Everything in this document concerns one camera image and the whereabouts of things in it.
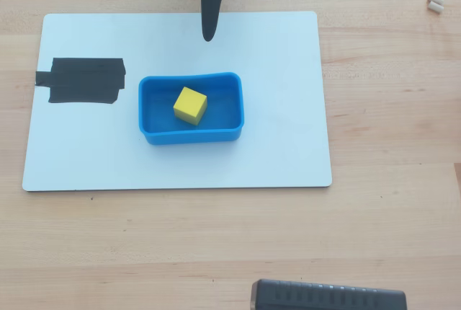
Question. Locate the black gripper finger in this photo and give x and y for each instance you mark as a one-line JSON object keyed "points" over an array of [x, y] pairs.
{"points": [[210, 11]]}

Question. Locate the yellow cube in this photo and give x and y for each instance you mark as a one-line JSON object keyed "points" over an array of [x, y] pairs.
{"points": [[189, 104]]}

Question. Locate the blue rectangular plastic bin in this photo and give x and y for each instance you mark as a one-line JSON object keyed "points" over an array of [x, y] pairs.
{"points": [[158, 122]]}

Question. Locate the white rectangular board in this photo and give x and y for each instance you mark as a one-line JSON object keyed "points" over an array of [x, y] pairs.
{"points": [[281, 137]]}

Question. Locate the black ribbed device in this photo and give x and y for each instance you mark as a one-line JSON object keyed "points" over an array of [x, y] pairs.
{"points": [[324, 297]]}

